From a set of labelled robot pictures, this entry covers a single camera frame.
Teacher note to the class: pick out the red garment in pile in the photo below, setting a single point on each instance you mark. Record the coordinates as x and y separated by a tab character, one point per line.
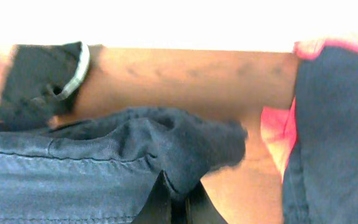
278	127

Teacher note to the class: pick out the navy shorts in pile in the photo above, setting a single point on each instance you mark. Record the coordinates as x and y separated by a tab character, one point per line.
320	183

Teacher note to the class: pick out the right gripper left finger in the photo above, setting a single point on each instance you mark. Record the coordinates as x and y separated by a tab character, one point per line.
157	209

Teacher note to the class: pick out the black folded shorts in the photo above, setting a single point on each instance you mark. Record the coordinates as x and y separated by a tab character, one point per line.
43	82

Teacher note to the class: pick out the navy blue shorts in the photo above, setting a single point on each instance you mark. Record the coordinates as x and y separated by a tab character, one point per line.
103	170

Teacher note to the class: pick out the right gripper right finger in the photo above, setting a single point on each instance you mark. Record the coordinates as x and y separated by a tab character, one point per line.
200	209

